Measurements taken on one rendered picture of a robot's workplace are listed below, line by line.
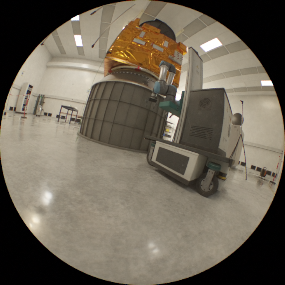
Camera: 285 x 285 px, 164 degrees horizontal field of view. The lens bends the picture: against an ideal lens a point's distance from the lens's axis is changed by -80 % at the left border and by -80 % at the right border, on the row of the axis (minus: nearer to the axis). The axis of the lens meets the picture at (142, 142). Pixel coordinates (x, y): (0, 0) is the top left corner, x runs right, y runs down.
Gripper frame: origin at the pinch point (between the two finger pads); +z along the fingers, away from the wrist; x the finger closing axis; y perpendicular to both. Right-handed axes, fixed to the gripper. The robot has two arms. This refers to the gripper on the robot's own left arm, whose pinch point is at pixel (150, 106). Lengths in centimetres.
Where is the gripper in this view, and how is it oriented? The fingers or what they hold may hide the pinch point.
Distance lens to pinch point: 150.1
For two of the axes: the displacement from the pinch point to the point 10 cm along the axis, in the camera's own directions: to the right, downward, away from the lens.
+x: -9.0, -0.5, -4.4
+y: -3.3, -5.6, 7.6
